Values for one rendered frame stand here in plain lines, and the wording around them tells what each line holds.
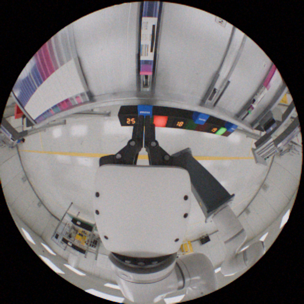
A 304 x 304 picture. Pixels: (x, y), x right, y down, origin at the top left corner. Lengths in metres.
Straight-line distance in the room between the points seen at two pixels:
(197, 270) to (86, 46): 0.33
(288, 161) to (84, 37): 7.81
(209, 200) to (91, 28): 0.65
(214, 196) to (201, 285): 0.46
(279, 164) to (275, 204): 2.51
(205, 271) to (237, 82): 0.29
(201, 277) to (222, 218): 0.39
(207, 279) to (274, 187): 7.83
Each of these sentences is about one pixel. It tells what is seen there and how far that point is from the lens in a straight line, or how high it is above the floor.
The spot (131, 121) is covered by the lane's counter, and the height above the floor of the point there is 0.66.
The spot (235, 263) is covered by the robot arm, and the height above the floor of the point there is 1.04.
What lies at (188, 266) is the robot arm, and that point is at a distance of 0.17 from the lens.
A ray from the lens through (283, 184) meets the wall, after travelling 7.88.
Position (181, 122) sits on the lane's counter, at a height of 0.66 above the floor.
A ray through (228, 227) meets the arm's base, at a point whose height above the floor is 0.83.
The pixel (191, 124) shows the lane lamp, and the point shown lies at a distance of 0.22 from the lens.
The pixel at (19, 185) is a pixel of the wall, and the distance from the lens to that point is 8.85.
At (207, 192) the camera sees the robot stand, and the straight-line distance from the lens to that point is 0.57.
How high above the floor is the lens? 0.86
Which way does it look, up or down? 69 degrees down
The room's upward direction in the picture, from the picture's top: 174 degrees clockwise
